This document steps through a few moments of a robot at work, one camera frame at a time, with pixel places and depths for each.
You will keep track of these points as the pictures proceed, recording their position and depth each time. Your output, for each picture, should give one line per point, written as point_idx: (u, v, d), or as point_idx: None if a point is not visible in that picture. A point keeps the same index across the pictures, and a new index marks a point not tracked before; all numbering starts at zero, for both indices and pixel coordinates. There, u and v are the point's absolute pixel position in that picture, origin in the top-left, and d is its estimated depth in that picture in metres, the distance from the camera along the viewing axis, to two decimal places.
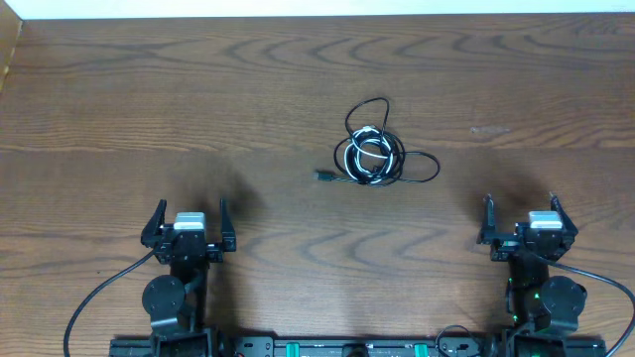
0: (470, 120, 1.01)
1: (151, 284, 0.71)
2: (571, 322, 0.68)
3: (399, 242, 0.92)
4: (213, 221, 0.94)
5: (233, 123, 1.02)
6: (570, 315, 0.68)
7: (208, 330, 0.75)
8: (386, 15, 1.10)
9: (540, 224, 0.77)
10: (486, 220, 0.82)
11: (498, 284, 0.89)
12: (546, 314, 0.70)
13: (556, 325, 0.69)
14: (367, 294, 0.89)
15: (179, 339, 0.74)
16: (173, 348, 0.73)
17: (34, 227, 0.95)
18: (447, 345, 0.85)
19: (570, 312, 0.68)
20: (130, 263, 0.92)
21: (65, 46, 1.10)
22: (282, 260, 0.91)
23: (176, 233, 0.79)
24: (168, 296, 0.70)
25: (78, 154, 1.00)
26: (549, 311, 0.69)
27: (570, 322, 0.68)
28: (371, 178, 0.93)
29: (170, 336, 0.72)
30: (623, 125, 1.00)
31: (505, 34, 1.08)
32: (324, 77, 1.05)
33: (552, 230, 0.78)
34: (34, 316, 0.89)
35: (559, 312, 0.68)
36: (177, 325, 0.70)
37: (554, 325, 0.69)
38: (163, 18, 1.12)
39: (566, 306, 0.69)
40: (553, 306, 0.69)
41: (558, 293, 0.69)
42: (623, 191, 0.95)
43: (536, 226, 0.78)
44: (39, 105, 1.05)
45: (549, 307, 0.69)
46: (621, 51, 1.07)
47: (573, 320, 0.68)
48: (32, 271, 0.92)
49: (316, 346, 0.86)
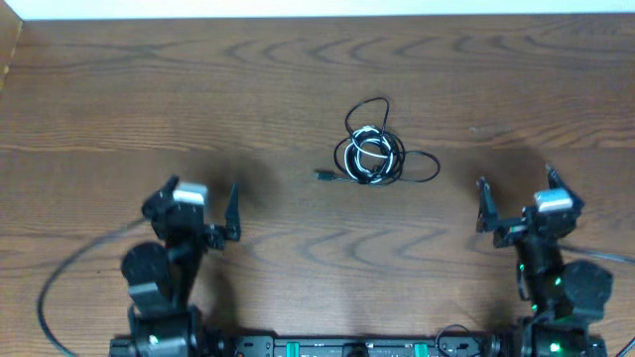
0: (470, 120, 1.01)
1: (132, 250, 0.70)
2: (593, 308, 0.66)
3: (399, 242, 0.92)
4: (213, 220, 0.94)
5: (233, 123, 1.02)
6: (593, 301, 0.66)
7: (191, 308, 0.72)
8: (386, 15, 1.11)
9: (550, 206, 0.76)
10: (487, 205, 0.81)
11: (498, 283, 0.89)
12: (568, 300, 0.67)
13: (577, 310, 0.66)
14: (367, 293, 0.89)
15: (160, 315, 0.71)
16: (153, 325, 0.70)
17: (35, 227, 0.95)
18: (447, 345, 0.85)
19: (592, 297, 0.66)
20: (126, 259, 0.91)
21: (65, 46, 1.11)
22: (283, 260, 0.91)
23: (174, 202, 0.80)
24: (149, 261, 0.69)
25: (79, 155, 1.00)
26: (571, 297, 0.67)
27: (593, 309, 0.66)
28: (371, 178, 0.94)
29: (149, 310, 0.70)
30: (623, 125, 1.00)
31: (505, 34, 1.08)
32: (324, 77, 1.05)
33: (563, 210, 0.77)
34: (35, 315, 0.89)
35: (582, 298, 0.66)
36: (156, 293, 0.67)
37: (576, 309, 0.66)
38: (164, 19, 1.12)
39: (588, 292, 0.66)
40: (575, 291, 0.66)
41: (581, 278, 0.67)
42: (622, 191, 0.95)
43: (546, 208, 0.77)
44: (41, 105, 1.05)
45: (571, 292, 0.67)
46: (622, 51, 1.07)
47: (599, 308, 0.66)
48: (33, 271, 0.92)
49: (316, 345, 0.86)
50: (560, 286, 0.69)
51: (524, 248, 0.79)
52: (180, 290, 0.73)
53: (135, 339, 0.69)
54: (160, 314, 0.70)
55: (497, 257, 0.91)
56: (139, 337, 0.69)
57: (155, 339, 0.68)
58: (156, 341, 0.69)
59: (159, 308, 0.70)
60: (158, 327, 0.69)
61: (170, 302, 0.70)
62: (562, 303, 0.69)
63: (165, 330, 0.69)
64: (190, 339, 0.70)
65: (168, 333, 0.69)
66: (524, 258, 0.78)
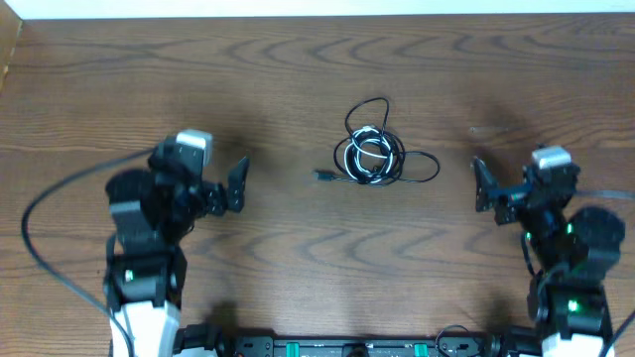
0: (470, 120, 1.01)
1: (119, 175, 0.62)
2: (609, 252, 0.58)
3: (399, 242, 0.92)
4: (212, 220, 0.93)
5: (233, 123, 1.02)
6: (608, 244, 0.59)
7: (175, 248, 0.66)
8: (386, 15, 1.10)
9: (548, 162, 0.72)
10: (483, 178, 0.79)
11: (498, 284, 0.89)
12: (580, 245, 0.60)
13: (594, 258, 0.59)
14: (367, 294, 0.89)
15: (139, 249, 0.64)
16: (130, 260, 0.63)
17: (34, 226, 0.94)
18: (447, 345, 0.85)
19: (608, 241, 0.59)
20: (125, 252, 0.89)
21: (65, 45, 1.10)
22: (282, 260, 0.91)
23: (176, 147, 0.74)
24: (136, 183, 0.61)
25: (78, 155, 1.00)
26: (586, 243, 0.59)
27: (610, 253, 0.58)
28: (371, 178, 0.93)
29: (129, 240, 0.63)
30: (623, 125, 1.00)
31: (505, 34, 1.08)
32: (324, 77, 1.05)
33: (562, 166, 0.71)
34: (34, 316, 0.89)
35: (596, 240, 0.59)
36: (139, 217, 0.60)
37: (592, 258, 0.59)
38: (163, 18, 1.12)
39: (604, 235, 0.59)
40: (588, 235, 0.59)
41: (594, 220, 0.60)
42: (622, 191, 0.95)
43: (545, 165, 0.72)
44: (40, 105, 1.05)
45: (583, 237, 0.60)
46: (622, 51, 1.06)
47: (615, 251, 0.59)
48: (33, 271, 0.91)
49: (316, 345, 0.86)
50: (573, 232, 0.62)
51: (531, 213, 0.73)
52: (165, 224, 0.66)
53: (110, 272, 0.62)
54: (139, 249, 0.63)
55: (497, 258, 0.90)
56: (115, 269, 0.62)
57: (130, 275, 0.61)
58: (131, 278, 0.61)
59: (141, 240, 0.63)
60: (137, 263, 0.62)
61: (153, 232, 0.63)
62: (577, 253, 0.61)
63: (144, 266, 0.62)
64: (171, 282, 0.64)
65: (146, 271, 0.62)
66: (533, 223, 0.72)
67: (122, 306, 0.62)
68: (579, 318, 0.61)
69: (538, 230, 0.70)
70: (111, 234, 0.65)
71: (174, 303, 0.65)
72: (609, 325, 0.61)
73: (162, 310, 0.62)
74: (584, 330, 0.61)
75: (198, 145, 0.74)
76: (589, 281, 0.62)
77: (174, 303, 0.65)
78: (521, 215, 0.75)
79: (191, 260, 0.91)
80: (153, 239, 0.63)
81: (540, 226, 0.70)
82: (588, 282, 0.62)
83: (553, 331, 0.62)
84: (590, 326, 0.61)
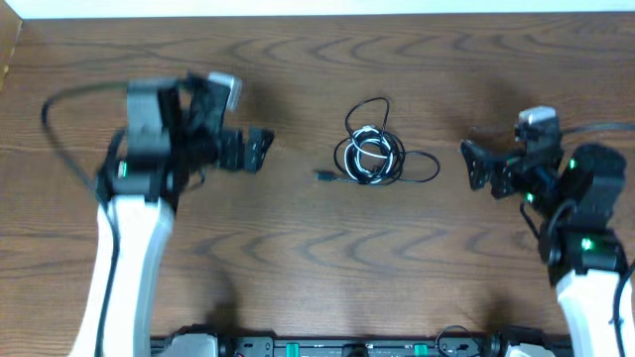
0: (471, 120, 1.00)
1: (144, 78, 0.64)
2: (614, 178, 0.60)
3: (399, 242, 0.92)
4: (212, 219, 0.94)
5: (233, 123, 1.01)
6: (613, 172, 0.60)
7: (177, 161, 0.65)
8: (386, 15, 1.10)
9: (535, 117, 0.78)
10: (477, 154, 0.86)
11: (498, 284, 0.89)
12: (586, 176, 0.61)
13: (598, 182, 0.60)
14: (367, 294, 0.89)
15: (143, 152, 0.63)
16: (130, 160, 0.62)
17: (33, 226, 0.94)
18: (447, 345, 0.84)
19: (611, 167, 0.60)
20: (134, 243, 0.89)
21: (65, 45, 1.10)
22: (282, 260, 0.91)
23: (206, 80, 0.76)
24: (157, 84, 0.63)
25: (78, 154, 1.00)
26: (588, 170, 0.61)
27: (615, 179, 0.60)
28: (371, 178, 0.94)
29: (134, 140, 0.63)
30: (624, 124, 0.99)
31: (505, 34, 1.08)
32: (324, 77, 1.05)
33: (549, 120, 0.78)
34: (34, 316, 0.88)
35: (601, 168, 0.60)
36: (152, 108, 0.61)
37: (597, 183, 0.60)
38: (163, 17, 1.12)
39: (605, 162, 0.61)
40: (591, 163, 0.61)
41: (593, 152, 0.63)
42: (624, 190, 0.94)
43: (532, 120, 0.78)
44: (40, 104, 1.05)
45: (586, 166, 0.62)
46: (622, 50, 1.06)
47: (620, 178, 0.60)
48: (32, 271, 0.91)
49: (316, 346, 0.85)
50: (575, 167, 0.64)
51: (526, 174, 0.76)
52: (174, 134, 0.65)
53: (107, 163, 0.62)
54: (139, 146, 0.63)
55: (497, 258, 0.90)
56: (111, 163, 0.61)
57: (125, 166, 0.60)
58: (125, 169, 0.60)
59: (146, 140, 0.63)
60: (136, 162, 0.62)
61: (161, 134, 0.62)
62: (581, 184, 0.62)
63: (141, 162, 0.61)
64: (166, 184, 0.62)
65: (142, 168, 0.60)
66: (531, 181, 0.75)
67: (113, 201, 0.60)
68: (594, 255, 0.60)
69: (536, 184, 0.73)
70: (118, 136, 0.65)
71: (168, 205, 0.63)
72: (625, 261, 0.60)
73: (154, 208, 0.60)
74: (600, 267, 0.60)
75: (226, 84, 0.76)
76: (597, 216, 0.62)
77: (168, 207, 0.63)
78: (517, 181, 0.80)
79: (191, 260, 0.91)
80: (158, 142, 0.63)
81: (539, 180, 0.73)
82: (597, 219, 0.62)
83: (569, 271, 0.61)
84: (607, 262, 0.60)
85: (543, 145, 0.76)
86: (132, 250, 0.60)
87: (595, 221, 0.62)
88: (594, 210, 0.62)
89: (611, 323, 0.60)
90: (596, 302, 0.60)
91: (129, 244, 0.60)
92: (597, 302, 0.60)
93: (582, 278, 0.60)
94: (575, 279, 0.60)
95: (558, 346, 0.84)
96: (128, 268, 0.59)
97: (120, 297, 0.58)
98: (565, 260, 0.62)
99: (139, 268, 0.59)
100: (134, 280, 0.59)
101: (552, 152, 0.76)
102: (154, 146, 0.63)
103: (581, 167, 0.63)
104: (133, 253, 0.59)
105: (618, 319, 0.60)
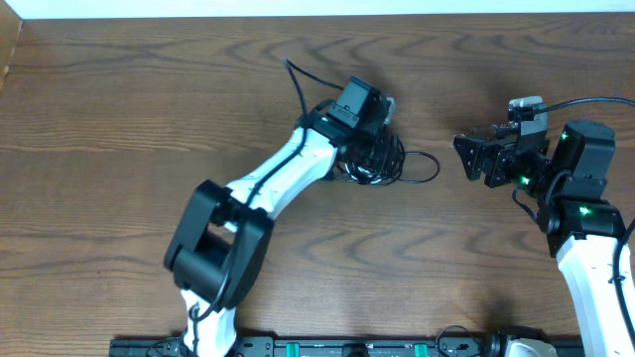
0: (470, 120, 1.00)
1: (358, 80, 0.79)
2: (604, 146, 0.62)
3: (399, 242, 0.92)
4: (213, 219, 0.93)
5: (233, 123, 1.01)
6: (602, 139, 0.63)
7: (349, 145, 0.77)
8: (385, 15, 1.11)
9: (524, 100, 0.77)
10: (472, 141, 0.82)
11: (497, 284, 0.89)
12: (577, 144, 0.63)
13: (589, 150, 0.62)
14: (367, 293, 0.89)
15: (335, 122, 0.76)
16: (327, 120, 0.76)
17: (33, 226, 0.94)
18: (447, 345, 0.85)
19: (600, 135, 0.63)
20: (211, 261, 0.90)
21: (65, 46, 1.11)
22: (283, 260, 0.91)
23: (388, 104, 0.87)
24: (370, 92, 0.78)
25: (79, 155, 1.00)
26: (580, 136, 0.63)
27: (604, 146, 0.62)
28: (371, 178, 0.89)
29: (334, 112, 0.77)
30: (623, 125, 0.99)
31: (505, 34, 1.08)
32: (324, 77, 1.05)
33: (536, 101, 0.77)
34: (33, 316, 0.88)
35: (591, 136, 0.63)
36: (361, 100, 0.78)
37: (588, 150, 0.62)
38: (163, 18, 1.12)
39: (594, 131, 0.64)
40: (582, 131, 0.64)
41: (583, 123, 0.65)
42: (624, 189, 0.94)
43: (523, 103, 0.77)
44: (41, 104, 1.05)
45: (577, 135, 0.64)
46: (621, 51, 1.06)
47: (609, 145, 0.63)
48: (32, 271, 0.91)
49: (316, 346, 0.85)
50: (568, 138, 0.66)
51: (517, 160, 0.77)
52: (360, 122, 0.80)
53: (311, 112, 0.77)
54: (337, 117, 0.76)
55: (497, 258, 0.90)
56: (315, 115, 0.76)
57: (323, 120, 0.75)
58: (322, 122, 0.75)
59: (344, 116, 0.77)
60: (330, 122, 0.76)
61: (355, 117, 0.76)
62: (573, 154, 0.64)
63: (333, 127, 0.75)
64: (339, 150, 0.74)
65: (332, 130, 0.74)
66: (523, 166, 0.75)
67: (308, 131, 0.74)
68: (592, 221, 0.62)
69: (529, 168, 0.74)
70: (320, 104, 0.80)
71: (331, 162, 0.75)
72: (622, 224, 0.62)
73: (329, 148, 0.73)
74: (598, 232, 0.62)
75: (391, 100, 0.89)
76: (591, 183, 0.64)
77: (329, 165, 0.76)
78: (507, 169, 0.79)
79: None
80: (349, 122, 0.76)
81: (532, 164, 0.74)
82: (590, 187, 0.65)
83: (567, 236, 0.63)
84: (604, 225, 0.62)
85: (534, 128, 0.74)
86: (308, 156, 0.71)
87: (589, 190, 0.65)
88: (588, 178, 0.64)
89: (611, 283, 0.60)
90: (592, 264, 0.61)
91: (307, 152, 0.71)
92: (592, 262, 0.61)
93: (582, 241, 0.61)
94: (576, 242, 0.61)
95: (557, 346, 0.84)
96: (300, 164, 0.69)
97: (287, 176, 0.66)
98: (563, 228, 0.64)
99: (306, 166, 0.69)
100: (299, 172, 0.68)
101: (541, 138, 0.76)
102: (345, 122, 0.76)
103: (572, 136, 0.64)
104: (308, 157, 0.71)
105: (618, 277, 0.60)
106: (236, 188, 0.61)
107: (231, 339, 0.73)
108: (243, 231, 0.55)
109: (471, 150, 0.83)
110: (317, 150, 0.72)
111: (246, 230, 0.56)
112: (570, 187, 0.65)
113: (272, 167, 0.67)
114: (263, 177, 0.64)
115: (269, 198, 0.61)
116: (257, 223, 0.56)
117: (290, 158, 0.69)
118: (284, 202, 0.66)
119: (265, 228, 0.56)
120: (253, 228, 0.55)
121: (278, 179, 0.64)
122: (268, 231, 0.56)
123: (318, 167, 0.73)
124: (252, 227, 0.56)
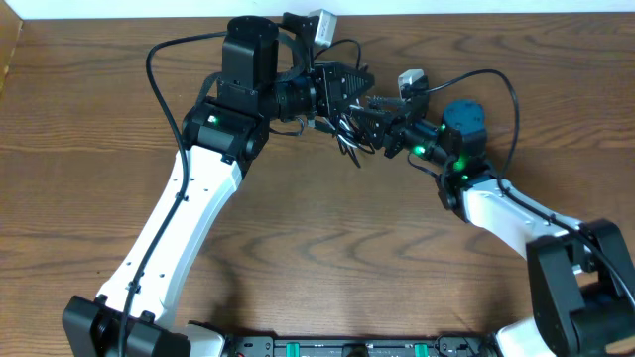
0: None
1: (235, 28, 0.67)
2: (479, 131, 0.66)
3: (399, 242, 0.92)
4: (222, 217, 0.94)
5: None
6: (475, 124, 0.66)
7: (263, 116, 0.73)
8: (386, 15, 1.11)
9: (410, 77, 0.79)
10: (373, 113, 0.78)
11: (497, 284, 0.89)
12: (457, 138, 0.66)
13: (468, 143, 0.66)
14: (367, 294, 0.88)
15: (232, 107, 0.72)
16: (218, 113, 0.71)
17: (33, 226, 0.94)
18: (447, 345, 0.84)
19: (473, 123, 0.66)
20: (213, 262, 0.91)
21: (65, 46, 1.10)
22: (282, 260, 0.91)
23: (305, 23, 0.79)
24: (255, 33, 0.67)
25: (78, 155, 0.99)
26: (456, 131, 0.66)
27: (478, 132, 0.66)
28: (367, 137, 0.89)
29: (227, 90, 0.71)
30: (623, 125, 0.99)
31: (506, 34, 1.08)
32: None
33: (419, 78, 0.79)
34: (34, 316, 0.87)
35: (465, 126, 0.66)
36: (248, 59, 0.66)
37: (466, 144, 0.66)
38: (164, 18, 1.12)
39: (467, 120, 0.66)
40: (458, 124, 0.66)
41: (456, 110, 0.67)
42: (626, 189, 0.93)
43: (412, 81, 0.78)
44: (40, 104, 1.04)
45: (454, 129, 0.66)
46: (620, 51, 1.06)
47: (480, 128, 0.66)
48: (32, 271, 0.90)
49: (316, 346, 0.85)
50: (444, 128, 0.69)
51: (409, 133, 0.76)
52: (265, 85, 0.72)
53: (199, 107, 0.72)
54: (231, 100, 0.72)
55: (497, 258, 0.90)
56: (203, 111, 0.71)
57: (213, 121, 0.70)
58: (214, 123, 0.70)
59: (239, 92, 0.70)
60: (223, 113, 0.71)
61: (251, 88, 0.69)
62: (454, 145, 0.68)
63: (229, 122, 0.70)
64: (246, 147, 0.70)
65: (228, 128, 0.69)
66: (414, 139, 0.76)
67: (191, 149, 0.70)
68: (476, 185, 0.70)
69: (422, 139, 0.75)
70: (209, 81, 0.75)
71: (241, 167, 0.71)
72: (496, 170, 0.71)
73: (228, 166, 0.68)
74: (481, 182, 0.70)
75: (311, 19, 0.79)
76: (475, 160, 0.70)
77: (240, 170, 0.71)
78: (404, 140, 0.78)
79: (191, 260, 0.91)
80: (251, 94, 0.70)
81: (423, 133, 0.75)
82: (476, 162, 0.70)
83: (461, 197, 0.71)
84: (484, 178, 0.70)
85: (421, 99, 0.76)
86: (196, 196, 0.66)
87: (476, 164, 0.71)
88: (473, 158, 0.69)
89: (504, 196, 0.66)
90: (481, 191, 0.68)
91: (196, 191, 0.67)
92: (482, 190, 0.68)
93: (472, 191, 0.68)
94: (469, 195, 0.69)
95: None
96: (185, 211, 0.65)
97: (167, 239, 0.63)
98: (459, 203, 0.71)
99: (198, 214, 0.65)
100: (187, 225, 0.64)
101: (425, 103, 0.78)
102: (243, 106, 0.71)
103: (447, 129, 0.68)
104: (196, 199, 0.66)
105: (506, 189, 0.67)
106: (110, 294, 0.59)
107: (217, 345, 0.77)
108: (128, 346, 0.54)
109: (376, 123, 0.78)
110: (208, 183, 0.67)
111: (131, 344, 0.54)
112: (457, 167, 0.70)
113: (148, 238, 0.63)
114: (139, 260, 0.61)
115: (153, 299, 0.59)
116: (137, 336, 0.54)
117: (173, 207, 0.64)
118: (187, 262, 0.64)
119: (152, 337, 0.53)
120: (138, 339, 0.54)
121: (158, 254, 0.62)
122: (154, 340, 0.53)
123: (221, 193, 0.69)
124: (138, 339, 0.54)
